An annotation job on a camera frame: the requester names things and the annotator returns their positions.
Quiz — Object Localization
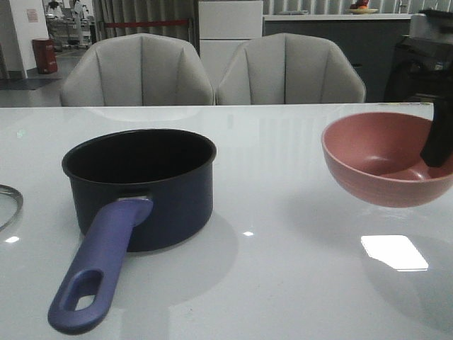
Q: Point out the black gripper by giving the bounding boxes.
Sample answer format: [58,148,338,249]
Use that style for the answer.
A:
[396,9,452,167]

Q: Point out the fruit plate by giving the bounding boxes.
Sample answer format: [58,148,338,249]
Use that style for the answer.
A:
[346,0,378,15]

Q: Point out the pink bowl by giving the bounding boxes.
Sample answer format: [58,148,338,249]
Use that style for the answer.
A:
[321,112,452,208]

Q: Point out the blue saucepan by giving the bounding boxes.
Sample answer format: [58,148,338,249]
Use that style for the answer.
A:
[47,129,217,335]

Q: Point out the glass lid with blue knob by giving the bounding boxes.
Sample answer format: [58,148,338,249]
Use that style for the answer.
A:
[1,184,23,230]

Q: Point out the dark grey counter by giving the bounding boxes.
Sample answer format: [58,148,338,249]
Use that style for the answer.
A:
[263,13,411,102]

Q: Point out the grey chair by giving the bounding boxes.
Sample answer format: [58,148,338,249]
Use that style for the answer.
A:
[216,33,366,106]
[60,33,214,107]

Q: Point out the right grey chair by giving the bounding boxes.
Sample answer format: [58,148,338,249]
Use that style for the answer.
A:
[216,33,366,106]

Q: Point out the black appliance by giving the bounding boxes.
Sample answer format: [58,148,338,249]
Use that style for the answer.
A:
[384,35,426,102]

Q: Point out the left grey chair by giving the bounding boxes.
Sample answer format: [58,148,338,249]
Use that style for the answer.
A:
[60,33,214,107]

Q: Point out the white cabinet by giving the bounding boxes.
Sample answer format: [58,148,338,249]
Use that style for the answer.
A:
[198,1,263,86]

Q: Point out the red bin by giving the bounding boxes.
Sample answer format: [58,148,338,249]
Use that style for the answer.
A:
[32,38,58,74]

